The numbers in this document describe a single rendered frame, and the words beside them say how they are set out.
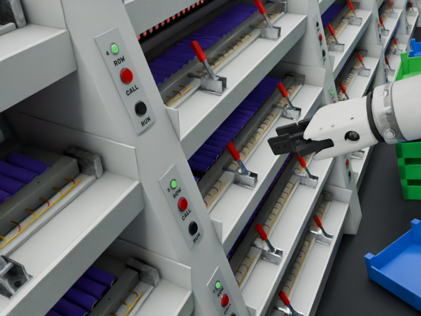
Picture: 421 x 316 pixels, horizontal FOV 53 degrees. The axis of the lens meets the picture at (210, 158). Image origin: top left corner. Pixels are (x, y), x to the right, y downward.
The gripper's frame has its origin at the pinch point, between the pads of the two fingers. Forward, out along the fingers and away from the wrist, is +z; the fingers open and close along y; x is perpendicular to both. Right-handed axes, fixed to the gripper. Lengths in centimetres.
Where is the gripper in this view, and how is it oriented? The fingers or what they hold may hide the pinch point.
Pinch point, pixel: (285, 138)
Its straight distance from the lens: 70.5
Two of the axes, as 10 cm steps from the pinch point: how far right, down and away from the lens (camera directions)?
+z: -7.6, 1.8, 6.3
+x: -4.6, -8.3, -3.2
